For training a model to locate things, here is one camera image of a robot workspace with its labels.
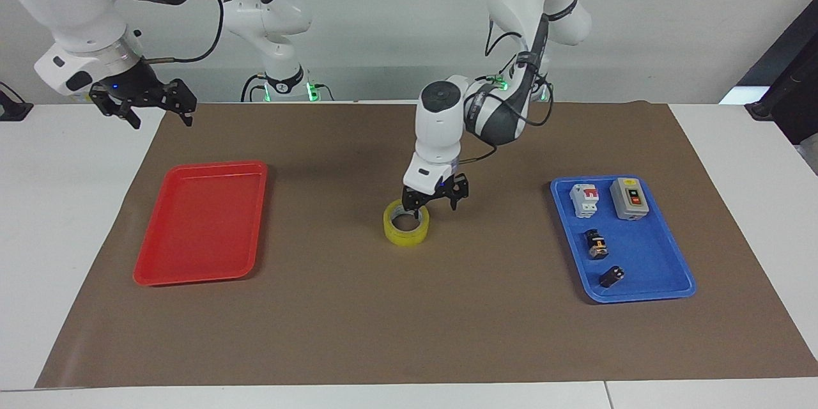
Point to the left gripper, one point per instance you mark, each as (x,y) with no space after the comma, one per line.
(436,185)

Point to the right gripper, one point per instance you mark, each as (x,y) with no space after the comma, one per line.
(133,82)

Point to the yellow tape roll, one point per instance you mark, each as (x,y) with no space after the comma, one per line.
(397,238)

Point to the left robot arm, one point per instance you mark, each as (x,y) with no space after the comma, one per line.
(511,102)

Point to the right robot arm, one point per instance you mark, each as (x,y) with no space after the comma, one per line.
(77,6)

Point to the red plastic tray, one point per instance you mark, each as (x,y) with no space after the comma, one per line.
(201,223)

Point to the black stand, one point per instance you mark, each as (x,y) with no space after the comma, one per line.
(789,99)
(14,110)

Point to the white circuit breaker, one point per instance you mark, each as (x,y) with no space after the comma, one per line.
(583,200)

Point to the black and orange component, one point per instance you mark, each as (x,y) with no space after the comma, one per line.
(597,245)

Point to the small black component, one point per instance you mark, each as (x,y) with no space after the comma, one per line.
(611,277)

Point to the blue plastic tray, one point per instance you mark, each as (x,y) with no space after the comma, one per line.
(639,255)

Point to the grey switch box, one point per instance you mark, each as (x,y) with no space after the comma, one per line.
(629,199)

